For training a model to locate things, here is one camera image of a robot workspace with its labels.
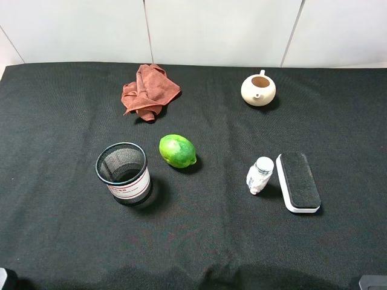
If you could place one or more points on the clear bottle of white pills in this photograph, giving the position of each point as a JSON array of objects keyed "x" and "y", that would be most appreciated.
[{"x": 259, "y": 174}]

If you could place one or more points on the green lime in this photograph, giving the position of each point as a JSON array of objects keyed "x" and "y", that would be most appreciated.
[{"x": 177, "y": 151}]

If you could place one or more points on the crumpled red-brown cloth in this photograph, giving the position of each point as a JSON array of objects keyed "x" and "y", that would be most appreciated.
[{"x": 151, "y": 91}]

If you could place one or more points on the black mesh pen cup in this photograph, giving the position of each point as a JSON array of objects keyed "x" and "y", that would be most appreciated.
[{"x": 123, "y": 168}]

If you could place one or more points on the black tablecloth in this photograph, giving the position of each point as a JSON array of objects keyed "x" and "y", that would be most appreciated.
[{"x": 201, "y": 228}]

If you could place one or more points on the cream ceramic teapot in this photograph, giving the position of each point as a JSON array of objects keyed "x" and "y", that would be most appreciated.
[{"x": 258, "y": 89}]

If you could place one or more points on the black and white board eraser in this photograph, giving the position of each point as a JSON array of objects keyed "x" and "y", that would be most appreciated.
[{"x": 297, "y": 183}]

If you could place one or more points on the grey base part right corner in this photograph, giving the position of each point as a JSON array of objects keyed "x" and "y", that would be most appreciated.
[{"x": 373, "y": 282}]

